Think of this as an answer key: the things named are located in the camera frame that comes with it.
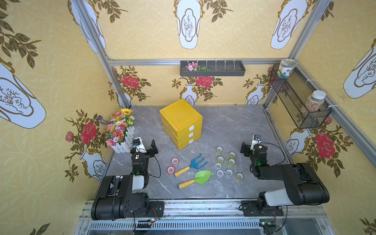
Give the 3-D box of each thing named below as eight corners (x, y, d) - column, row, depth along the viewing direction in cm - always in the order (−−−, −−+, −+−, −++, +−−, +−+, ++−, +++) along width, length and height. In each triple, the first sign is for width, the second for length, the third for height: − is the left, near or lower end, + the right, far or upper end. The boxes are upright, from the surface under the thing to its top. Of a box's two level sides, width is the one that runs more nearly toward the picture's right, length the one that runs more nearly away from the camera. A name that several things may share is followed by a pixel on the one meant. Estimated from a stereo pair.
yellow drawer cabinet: (180, 153, 97) (177, 133, 79) (163, 131, 108) (158, 110, 90) (202, 138, 104) (204, 117, 86) (184, 119, 115) (183, 98, 98)
